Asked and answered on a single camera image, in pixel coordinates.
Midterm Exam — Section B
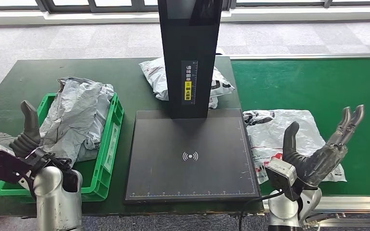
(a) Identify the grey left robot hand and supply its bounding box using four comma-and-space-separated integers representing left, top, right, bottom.
0, 100, 42, 158

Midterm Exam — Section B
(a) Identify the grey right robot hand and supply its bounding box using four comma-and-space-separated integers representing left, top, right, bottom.
282, 104, 365, 188

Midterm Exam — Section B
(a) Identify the plain grey parcel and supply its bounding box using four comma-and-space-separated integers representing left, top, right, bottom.
40, 76, 107, 168

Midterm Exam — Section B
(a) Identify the grey parcel with red cartoon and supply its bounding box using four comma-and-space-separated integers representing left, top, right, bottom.
76, 83, 116, 162

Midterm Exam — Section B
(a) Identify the white parcel with red lettering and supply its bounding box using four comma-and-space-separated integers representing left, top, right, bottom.
242, 109, 347, 185

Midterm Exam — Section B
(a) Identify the green conveyor belt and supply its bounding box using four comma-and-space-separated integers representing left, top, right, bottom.
230, 57, 370, 198

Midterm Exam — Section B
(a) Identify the white grey plastic parcel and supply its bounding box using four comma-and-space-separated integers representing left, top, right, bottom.
138, 57, 236, 110

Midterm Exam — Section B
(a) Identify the black inbound scanning machine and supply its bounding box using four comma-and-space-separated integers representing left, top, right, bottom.
123, 0, 262, 205

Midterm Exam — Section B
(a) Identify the green plastic crate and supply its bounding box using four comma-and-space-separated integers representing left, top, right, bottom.
0, 92, 124, 202

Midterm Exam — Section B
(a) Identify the wide aluminium conveyor rail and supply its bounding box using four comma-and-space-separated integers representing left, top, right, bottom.
261, 196, 370, 214

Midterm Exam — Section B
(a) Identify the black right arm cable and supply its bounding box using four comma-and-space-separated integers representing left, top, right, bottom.
238, 190, 285, 231

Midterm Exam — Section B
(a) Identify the thin aluminium conveyor rail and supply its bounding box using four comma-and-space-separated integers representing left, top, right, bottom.
228, 52, 370, 61

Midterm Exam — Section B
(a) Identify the dark window frame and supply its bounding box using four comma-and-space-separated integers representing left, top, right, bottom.
0, 0, 370, 13

